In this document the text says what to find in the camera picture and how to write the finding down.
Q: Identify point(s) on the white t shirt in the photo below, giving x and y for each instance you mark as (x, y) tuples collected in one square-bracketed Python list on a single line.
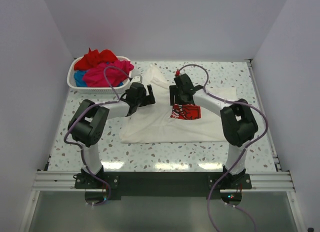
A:
[(159, 123)]

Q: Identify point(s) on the white plastic laundry basket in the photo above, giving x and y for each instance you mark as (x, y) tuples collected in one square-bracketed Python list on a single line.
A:
[(92, 90)]

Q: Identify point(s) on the magenta t shirt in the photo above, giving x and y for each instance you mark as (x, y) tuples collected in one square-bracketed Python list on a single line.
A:
[(108, 74)]

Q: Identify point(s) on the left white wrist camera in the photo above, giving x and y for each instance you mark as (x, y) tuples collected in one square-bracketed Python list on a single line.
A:
[(138, 78)]

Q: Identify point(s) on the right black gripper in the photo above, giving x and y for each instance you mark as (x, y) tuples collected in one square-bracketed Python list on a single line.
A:
[(174, 91)]

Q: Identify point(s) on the red t shirt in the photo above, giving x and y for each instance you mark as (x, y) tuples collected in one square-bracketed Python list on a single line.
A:
[(93, 58)]

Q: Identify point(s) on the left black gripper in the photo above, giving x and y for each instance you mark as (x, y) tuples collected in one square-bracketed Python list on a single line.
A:
[(148, 99)]

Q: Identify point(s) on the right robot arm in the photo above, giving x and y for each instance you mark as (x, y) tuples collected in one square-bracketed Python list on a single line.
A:
[(238, 123)]

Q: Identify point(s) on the blue t shirt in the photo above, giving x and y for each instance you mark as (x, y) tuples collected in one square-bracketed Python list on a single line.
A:
[(79, 79)]

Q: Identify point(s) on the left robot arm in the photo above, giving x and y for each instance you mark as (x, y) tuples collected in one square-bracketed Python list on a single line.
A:
[(86, 127)]

